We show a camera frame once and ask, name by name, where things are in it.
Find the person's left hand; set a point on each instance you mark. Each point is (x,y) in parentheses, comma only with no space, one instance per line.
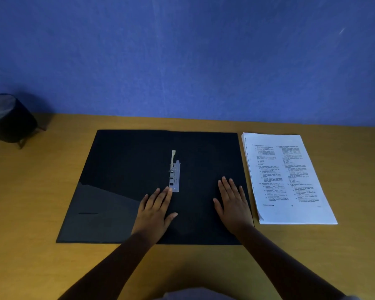
(151,220)

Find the person's right hand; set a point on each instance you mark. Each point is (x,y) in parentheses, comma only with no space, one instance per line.
(236,215)

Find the person's right little finger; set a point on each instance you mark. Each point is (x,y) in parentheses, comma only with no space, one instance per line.
(243,196)

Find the person's left thumb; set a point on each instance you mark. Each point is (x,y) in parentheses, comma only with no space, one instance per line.
(171,219)

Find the person's right thumb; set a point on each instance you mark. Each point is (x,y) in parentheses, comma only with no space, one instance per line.
(218,207)

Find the person's left little finger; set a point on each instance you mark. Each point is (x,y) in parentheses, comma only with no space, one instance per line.
(143,202)

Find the person's right middle finger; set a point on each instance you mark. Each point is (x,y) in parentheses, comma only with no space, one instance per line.
(228,189)

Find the person's left middle finger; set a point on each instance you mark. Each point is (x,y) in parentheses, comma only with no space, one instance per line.
(161,199)

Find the person's left forearm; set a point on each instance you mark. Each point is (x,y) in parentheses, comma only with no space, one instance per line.
(109,271)

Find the person's right forearm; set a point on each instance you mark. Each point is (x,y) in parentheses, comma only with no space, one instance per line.
(284,268)

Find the metal folder clip mechanism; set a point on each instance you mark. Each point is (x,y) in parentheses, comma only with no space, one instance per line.
(175,181)

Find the black open file folder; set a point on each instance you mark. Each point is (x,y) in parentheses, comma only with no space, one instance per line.
(122,165)

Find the stack of printed white papers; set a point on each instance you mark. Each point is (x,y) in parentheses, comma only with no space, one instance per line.
(287,178)

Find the person's grey clothing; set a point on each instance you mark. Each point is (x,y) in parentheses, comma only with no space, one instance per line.
(193,294)

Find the black round container on legs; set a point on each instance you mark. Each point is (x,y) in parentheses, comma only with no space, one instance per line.
(9,120)

